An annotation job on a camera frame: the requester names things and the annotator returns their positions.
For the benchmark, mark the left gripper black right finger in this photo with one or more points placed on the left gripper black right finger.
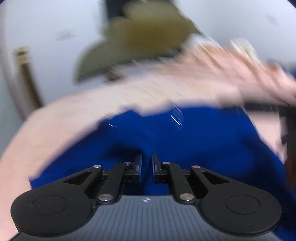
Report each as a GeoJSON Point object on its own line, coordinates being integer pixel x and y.
{"type": "Point", "coordinates": [226, 204]}

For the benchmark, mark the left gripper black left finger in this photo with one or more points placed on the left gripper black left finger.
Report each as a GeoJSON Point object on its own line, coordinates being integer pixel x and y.
{"type": "Point", "coordinates": [65, 205]}

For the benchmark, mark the blue knit sweater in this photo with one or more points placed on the blue knit sweater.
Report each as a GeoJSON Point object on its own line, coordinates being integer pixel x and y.
{"type": "Point", "coordinates": [221, 140]}

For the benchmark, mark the gold tower fan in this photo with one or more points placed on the gold tower fan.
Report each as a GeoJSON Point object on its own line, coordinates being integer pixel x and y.
{"type": "Point", "coordinates": [26, 77]}

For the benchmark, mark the pink floral bed sheet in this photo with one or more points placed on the pink floral bed sheet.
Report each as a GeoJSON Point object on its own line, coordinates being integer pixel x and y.
{"type": "Point", "coordinates": [49, 130]}

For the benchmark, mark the olive green padded headboard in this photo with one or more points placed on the olive green padded headboard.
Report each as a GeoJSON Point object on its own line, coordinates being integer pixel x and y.
{"type": "Point", "coordinates": [146, 30]}

